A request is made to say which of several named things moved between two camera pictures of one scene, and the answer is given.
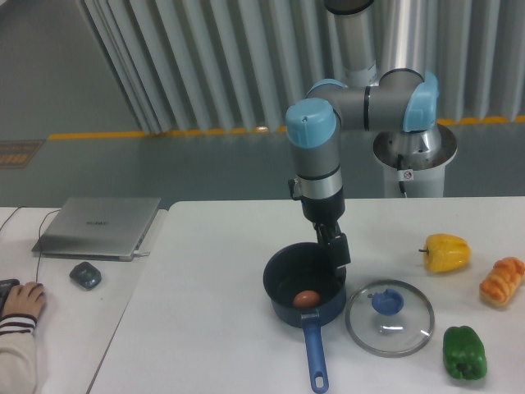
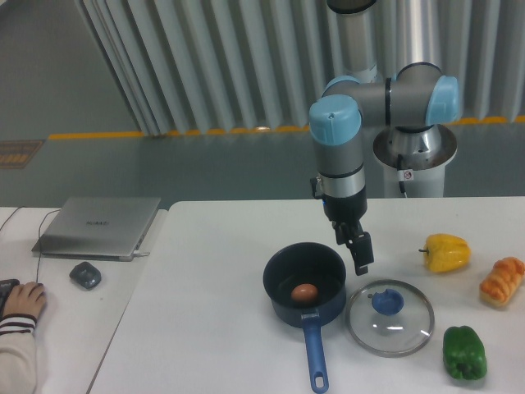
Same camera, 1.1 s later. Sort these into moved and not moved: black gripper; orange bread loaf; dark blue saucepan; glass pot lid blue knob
Moved: black gripper
Not moved: dark blue saucepan; orange bread loaf; glass pot lid blue knob
